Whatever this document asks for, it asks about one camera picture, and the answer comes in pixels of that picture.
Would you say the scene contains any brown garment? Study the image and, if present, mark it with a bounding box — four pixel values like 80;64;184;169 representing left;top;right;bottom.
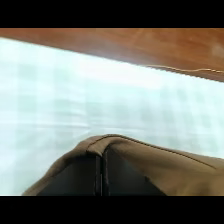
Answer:
21;133;224;197

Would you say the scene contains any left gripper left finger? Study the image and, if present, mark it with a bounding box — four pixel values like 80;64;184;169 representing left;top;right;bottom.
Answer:
37;153;102;197

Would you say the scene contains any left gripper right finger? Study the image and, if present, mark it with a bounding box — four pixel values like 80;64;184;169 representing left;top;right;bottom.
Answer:
101;146;167;197

